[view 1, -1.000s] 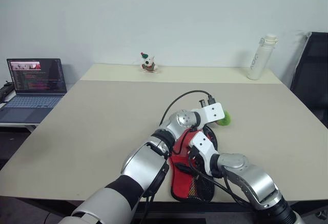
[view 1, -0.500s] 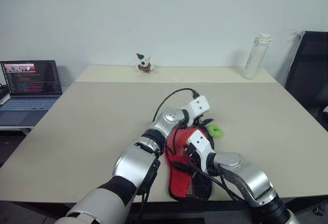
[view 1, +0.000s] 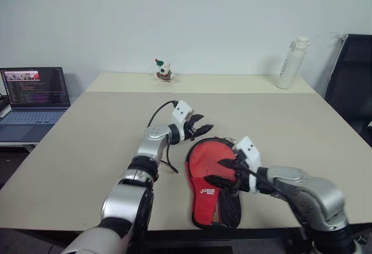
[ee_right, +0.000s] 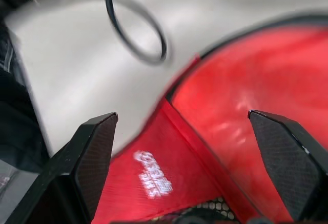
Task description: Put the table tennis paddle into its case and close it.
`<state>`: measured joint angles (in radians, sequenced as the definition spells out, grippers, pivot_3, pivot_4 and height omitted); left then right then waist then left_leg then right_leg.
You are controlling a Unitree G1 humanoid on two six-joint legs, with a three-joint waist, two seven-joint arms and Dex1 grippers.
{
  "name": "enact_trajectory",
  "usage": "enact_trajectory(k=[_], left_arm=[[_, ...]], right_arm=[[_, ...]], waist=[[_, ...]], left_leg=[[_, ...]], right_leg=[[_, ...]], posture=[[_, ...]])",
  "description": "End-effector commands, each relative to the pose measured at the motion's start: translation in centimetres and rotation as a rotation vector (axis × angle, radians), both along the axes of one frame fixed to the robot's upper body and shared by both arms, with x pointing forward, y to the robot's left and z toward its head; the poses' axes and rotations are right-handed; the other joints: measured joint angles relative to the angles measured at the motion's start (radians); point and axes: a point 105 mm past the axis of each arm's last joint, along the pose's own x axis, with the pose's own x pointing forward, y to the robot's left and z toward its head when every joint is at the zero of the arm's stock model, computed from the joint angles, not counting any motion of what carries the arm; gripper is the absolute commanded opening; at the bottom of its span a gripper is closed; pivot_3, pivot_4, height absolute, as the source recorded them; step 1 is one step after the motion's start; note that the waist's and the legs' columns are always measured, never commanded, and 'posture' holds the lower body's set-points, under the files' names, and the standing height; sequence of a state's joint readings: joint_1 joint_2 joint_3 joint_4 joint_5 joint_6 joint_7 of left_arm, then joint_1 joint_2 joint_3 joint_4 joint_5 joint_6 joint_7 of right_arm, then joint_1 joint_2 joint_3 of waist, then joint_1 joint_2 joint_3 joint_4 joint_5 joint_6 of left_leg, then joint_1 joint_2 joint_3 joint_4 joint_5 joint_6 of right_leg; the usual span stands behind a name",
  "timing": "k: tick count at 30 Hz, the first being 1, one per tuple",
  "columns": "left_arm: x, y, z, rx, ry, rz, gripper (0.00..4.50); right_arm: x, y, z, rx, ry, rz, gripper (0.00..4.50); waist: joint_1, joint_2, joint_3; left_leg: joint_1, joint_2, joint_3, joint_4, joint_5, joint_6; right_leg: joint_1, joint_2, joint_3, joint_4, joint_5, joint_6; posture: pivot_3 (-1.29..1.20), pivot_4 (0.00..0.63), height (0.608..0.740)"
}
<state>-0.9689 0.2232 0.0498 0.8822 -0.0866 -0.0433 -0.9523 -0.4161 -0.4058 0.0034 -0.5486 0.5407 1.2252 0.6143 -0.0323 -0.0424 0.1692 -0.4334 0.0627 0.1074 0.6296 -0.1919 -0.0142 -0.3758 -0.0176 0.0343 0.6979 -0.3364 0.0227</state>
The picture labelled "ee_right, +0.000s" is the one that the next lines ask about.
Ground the red table tennis paddle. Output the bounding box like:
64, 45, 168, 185
166, 26, 328, 224

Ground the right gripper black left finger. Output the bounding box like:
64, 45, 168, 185
0, 111, 119, 224

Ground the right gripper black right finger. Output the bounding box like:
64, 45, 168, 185
248, 110, 328, 224

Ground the black mesh pouch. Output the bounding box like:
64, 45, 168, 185
94, 13, 328, 224

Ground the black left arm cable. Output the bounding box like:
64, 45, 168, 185
105, 0, 169, 66

